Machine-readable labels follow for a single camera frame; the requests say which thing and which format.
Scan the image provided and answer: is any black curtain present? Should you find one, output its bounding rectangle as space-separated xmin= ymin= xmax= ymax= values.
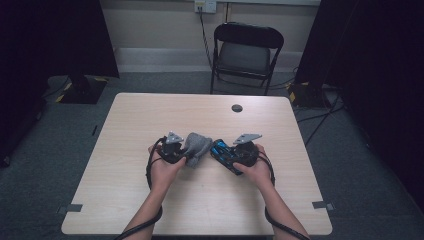
xmin=0 ymin=0 xmax=120 ymax=168
xmin=294 ymin=0 xmax=424 ymax=211

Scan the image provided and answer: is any black wall cable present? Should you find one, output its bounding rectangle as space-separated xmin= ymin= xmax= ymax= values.
xmin=198 ymin=6 xmax=215 ymax=69

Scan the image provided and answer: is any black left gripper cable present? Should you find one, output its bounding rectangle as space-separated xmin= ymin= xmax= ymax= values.
xmin=113 ymin=135 xmax=166 ymax=240

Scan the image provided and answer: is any black stand base yellow tape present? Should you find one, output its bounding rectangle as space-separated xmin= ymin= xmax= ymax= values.
xmin=288 ymin=81 xmax=333 ymax=109

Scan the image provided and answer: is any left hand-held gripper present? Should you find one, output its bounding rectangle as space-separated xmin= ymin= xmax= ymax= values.
xmin=155 ymin=130 xmax=188 ymax=165

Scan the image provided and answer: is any black folding chair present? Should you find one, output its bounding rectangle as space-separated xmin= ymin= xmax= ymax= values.
xmin=209 ymin=21 xmax=285 ymax=97

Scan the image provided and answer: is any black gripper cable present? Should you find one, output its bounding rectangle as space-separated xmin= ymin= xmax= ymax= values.
xmin=113 ymin=135 xmax=166 ymax=240
xmin=258 ymin=150 xmax=311 ymax=240

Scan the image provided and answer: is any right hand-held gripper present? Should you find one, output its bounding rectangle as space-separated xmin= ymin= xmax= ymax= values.
xmin=232 ymin=133 xmax=263 ymax=168

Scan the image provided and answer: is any black floor cable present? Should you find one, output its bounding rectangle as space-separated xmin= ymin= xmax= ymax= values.
xmin=295 ymin=89 xmax=346 ymax=148

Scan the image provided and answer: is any gray tape strip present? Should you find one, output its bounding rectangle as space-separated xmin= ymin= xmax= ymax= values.
xmin=57 ymin=203 xmax=84 ymax=215
xmin=312 ymin=200 xmax=335 ymax=212

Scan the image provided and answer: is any gray cloth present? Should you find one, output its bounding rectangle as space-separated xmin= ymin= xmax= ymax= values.
xmin=182 ymin=132 xmax=214 ymax=169

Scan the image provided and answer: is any blue toy car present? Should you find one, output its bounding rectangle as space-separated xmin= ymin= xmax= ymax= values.
xmin=210 ymin=138 xmax=244 ymax=176

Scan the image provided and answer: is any person's right hand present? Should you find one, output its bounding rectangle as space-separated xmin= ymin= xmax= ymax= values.
xmin=233 ymin=144 xmax=273 ymax=191

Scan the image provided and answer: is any person's left hand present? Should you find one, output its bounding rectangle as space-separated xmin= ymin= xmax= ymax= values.
xmin=148 ymin=144 xmax=187 ymax=194

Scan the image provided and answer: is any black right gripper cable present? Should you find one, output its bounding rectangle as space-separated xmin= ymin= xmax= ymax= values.
xmin=258 ymin=150 xmax=311 ymax=240

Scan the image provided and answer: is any white wall socket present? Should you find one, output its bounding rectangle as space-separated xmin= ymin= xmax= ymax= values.
xmin=194 ymin=0 xmax=218 ymax=14

